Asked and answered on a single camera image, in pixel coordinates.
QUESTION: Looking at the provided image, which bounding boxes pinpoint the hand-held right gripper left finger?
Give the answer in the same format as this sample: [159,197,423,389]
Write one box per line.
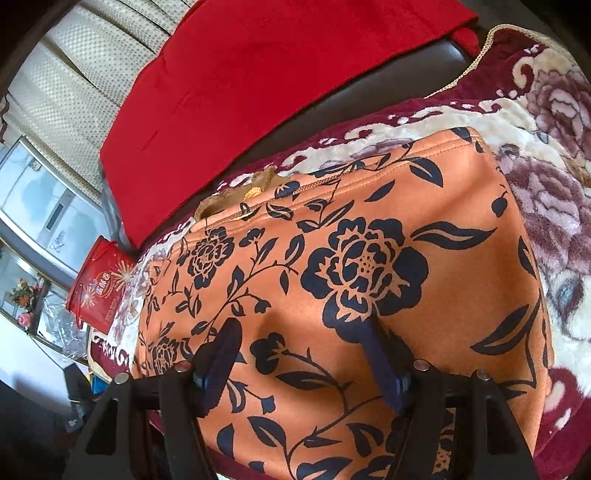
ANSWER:
[62,318,243,480]

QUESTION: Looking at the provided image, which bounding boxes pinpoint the white textured curtain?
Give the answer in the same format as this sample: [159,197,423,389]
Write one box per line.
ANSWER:
[0,0,195,204]

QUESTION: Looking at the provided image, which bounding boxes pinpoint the floral plush blanket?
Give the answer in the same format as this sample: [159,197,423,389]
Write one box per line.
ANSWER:
[88,25,591,480]

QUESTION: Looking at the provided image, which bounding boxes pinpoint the flower bouquet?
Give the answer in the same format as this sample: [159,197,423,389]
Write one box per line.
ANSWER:
[9,277,48,329]

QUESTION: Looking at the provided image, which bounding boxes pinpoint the brown leather sofa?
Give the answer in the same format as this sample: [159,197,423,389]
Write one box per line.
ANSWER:
[104,0,591,232]

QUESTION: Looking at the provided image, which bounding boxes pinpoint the red cloth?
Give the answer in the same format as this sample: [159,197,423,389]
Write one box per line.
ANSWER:
[99,0,478,250]

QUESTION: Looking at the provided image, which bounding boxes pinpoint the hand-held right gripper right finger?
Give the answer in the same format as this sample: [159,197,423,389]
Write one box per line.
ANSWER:
[362,318,539,480]

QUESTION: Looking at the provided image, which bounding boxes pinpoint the orange floral print garment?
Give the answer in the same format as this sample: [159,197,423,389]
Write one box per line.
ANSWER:
[131,127,555,480]

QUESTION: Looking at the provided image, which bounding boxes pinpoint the clear plastic bag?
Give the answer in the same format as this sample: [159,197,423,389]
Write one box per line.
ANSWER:
[39,300,89,361]

